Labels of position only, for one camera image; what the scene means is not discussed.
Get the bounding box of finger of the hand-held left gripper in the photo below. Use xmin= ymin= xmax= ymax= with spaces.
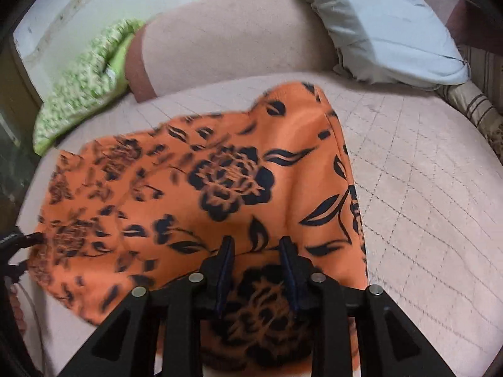
xmin=0 ymin=261 xmax=30 ymax=283
xmin=0 ymin=230 xmax=45 ymax=251

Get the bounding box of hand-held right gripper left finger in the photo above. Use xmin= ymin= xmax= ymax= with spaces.
xmin=59 ymin=236 xmax=236 ymax=377

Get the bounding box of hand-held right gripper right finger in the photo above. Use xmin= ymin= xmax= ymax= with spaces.
xmin=278 ymin=236 xmax=458 ymax=377

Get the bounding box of orange floral blouse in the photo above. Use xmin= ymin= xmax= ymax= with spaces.
xmin=27 ymin=80 xmax=370 ymax=377

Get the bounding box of wooden door with stained glass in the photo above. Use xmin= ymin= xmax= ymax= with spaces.
xmin=0 ymin=39 xmax=40 ymax=221

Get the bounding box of green checkered pillow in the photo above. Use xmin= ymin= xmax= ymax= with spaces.
xmin=33 ymin=19 xmax=146 ymax=156

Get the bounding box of pink bolster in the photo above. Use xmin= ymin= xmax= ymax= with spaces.
xmin=125 ymin=0 xmax=339 ymax=103

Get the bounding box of striped cushion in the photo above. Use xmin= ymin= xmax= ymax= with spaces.
xmin=436 ymin=43 xmax=503 ymax=154

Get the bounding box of grey pillow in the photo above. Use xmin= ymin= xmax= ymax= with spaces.
xmin=277 ymin=0 xmax=471 ymax=87

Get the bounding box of brown cushion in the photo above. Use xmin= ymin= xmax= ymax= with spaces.
xmin=422 ymin=0 xmax=488 ymax=48

